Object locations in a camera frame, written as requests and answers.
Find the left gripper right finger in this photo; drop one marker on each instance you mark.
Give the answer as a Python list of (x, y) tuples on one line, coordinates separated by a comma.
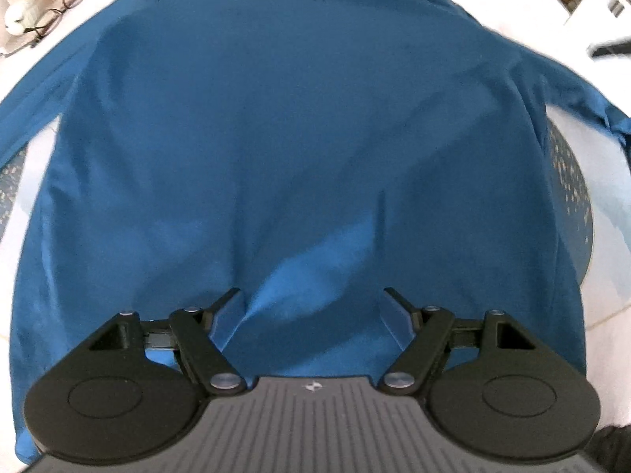
[(423, 335)]

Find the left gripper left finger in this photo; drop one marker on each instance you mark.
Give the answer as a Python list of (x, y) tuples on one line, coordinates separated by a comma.
[(200, 336)]

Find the blue zip sweatshirt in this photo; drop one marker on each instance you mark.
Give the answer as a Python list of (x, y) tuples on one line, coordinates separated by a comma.
[(308, 152)]

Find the dark framed eyeglasses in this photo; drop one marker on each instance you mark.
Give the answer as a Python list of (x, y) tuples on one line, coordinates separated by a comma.
[(50, 18)]

